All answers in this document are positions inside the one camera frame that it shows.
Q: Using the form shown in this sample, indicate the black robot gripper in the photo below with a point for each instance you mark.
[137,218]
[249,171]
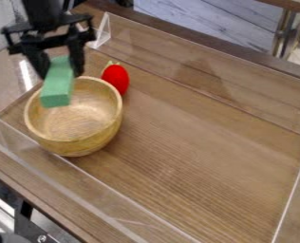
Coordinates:
[46,17]

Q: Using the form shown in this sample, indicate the green rectangular stick block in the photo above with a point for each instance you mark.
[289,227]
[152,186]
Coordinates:
[55,92]

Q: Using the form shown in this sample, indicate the brown wooden bowl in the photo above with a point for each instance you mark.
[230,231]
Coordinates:
[78,129]

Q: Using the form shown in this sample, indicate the red toy strawberry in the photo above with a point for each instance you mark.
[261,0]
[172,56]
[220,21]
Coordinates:
[115,75]

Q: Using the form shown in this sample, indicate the clear acrylic front barrier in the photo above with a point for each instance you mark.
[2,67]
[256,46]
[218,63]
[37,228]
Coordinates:
[87,207]

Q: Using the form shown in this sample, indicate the metal table leg background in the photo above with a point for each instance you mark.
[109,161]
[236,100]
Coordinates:
[287,36]

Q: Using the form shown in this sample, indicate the clear acrylic corner bracket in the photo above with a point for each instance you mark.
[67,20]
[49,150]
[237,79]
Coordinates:
[102,33]

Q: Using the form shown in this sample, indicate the black table frame leg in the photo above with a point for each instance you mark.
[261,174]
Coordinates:
[26,228]

